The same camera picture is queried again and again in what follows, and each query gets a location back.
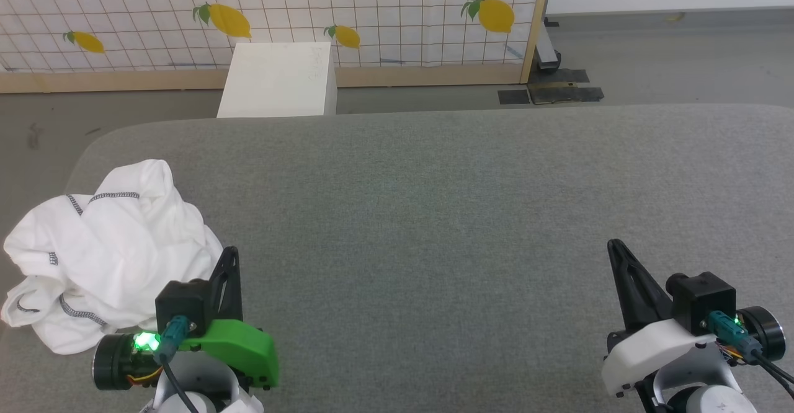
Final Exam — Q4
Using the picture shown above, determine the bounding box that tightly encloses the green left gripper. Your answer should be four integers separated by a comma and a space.
93, 247, 280, 393

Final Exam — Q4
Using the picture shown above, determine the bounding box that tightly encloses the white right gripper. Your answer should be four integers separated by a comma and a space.
600, 239, 786, 399

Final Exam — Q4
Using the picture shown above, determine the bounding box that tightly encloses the white garment with grey stitching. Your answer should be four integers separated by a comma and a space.
0, 159, 225, 356

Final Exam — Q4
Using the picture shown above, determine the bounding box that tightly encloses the grey fabric sofa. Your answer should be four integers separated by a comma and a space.
0, 104, 794, 413

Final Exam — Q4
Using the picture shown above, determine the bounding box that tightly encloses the dark floor plate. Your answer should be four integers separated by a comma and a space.
527, 82, 605, 105

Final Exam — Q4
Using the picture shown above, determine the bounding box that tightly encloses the white box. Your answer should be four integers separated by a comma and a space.
216, 41, 339, 119

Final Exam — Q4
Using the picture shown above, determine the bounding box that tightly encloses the black floor tape patch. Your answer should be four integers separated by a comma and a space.
546, 69, 591, 84

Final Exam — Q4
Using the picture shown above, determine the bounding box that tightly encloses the grey metal screen foot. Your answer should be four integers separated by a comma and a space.
535, 16, 563, 73

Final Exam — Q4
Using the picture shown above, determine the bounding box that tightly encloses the lemon print partition screen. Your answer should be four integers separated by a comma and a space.
0, 0, 555, 94

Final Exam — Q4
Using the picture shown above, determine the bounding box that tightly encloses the black cable with teal plug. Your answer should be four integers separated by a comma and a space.
707, 311, 794, 390
153, 316, 200, 413

